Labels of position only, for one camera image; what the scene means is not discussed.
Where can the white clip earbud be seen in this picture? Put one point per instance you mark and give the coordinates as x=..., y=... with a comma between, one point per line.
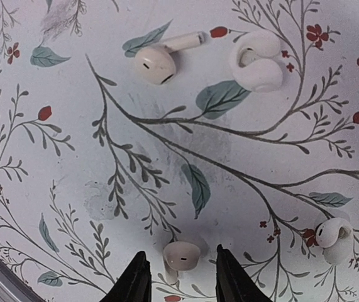
x=335, y=237
x=252, y=63

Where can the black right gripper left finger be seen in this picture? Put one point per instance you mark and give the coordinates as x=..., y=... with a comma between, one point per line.
x=134, y=285

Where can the white stem earbud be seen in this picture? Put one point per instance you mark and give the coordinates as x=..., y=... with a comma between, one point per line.
x=179, y=256
x=155, y=64

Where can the white clip earbud far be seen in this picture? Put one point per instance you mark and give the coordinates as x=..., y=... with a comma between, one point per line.
x=252, y=63

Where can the white clip earbud near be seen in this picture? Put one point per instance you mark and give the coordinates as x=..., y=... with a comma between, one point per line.
x=335, y=237

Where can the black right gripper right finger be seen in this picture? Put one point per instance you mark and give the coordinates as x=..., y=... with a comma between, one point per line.
x=233, y=284

